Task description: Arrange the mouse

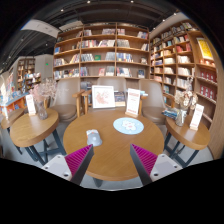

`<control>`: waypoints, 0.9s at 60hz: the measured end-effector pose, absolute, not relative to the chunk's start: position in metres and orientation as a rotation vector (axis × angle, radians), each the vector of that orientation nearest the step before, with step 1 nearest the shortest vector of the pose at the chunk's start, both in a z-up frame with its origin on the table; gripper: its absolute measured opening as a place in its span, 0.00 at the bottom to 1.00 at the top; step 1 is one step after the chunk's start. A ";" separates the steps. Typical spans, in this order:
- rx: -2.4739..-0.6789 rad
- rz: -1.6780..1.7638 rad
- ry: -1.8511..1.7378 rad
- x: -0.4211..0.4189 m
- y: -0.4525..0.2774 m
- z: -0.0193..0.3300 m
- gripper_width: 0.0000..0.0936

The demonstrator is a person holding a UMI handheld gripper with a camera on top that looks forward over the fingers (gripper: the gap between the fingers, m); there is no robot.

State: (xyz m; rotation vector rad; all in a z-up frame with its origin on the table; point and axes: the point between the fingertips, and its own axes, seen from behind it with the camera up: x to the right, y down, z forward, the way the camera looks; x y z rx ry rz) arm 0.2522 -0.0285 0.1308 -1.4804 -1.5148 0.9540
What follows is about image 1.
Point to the angled wooden bookshelf unit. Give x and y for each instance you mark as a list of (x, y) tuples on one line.
[(180, 60)]

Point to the white sign in wooden base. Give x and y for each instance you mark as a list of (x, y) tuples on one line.
[(133, 101)]

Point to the round light blue mouse pad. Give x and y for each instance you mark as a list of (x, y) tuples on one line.
[(128, 126)]

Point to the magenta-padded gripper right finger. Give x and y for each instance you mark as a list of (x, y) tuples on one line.
[(145, 160)]

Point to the glass vase with pink flowers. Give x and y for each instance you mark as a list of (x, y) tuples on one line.
[(41, 108)]

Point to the brown padded armchair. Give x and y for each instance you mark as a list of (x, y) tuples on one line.
[(65, 100), (111, 81), (153, 100)]

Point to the small white table sign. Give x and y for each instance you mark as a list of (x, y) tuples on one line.
[(30, 104), (196, 116)]

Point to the stack of books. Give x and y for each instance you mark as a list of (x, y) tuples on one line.
[(170, 113)]

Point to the glass vase with dried flowers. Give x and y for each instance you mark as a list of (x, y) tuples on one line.
[(181, 116)]

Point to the white framed flower picture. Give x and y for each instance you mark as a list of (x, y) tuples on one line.
[(103, 96)]

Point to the dark standing book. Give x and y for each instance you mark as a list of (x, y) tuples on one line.
[(119, 98)]

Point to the small distant bookshelf unit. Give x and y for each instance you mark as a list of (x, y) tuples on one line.
[(28, 71)]

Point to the white hanging ceiling panel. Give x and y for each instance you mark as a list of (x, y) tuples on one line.
[(40, 28)]

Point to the grey computer mouse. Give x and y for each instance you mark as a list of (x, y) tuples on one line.
[(94, 139)]

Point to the colourful book display stand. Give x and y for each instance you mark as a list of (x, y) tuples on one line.
[(13, 101)]

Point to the wide wooden bookshelf unit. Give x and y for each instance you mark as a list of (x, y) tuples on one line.
[(100, 50)]

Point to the oval wooden side table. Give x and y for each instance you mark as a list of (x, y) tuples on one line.
[(33, 128), (11, 118), (190, 136)]

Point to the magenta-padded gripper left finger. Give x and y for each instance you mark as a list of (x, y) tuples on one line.
[(78, 160)]

